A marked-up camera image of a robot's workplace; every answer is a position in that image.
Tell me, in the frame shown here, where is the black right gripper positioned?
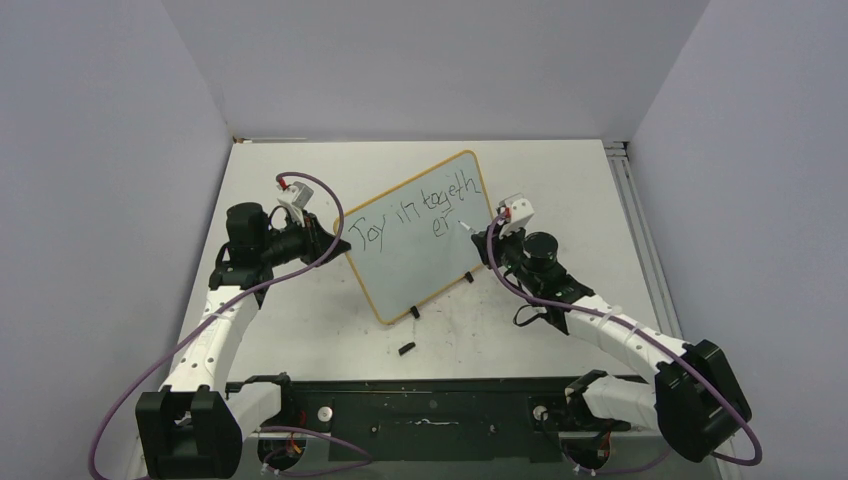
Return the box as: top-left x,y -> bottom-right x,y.
474,218 -> 541,294

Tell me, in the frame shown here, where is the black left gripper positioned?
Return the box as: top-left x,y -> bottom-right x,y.
259,209 -> 350,268

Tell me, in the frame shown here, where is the black white marker pen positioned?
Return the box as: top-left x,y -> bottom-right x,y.
458,221 -> 476,234

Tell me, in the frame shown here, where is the yellow framed whiteboard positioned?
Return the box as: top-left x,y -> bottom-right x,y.
333,150 -> 494,325

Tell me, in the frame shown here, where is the black marker cap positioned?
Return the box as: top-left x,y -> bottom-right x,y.
398,342 -> 416,356

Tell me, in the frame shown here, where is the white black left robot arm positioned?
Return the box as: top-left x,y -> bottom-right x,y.
135,202 -> 351,479

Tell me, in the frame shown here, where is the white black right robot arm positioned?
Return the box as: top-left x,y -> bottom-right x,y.
470,224 -> 763,466

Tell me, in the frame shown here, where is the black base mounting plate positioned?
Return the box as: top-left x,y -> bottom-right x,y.
244,377 -> 670,474

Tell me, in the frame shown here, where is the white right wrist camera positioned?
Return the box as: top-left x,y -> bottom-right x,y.
497,193 -> 535,238

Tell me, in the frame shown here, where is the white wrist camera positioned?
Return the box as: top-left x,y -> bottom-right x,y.
497,193 -> 535,238
277,179 -> 314,227

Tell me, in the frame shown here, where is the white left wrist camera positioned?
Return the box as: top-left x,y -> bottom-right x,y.
277,179 -> 314,227

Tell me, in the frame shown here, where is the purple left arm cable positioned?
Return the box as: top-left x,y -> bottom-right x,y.
87,172 -> 374,480

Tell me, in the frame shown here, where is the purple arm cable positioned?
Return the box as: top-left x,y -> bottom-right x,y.
87,172 -> 374,480
486,215 -> 764,477

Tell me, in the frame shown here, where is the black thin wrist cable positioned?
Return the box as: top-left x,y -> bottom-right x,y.
513,305 -> 554,329

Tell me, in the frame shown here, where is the aluminium right side rail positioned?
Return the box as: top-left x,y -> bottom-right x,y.
603,141 -> 683,338

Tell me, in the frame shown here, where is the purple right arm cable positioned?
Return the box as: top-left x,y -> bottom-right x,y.
486,215 -> 764,477

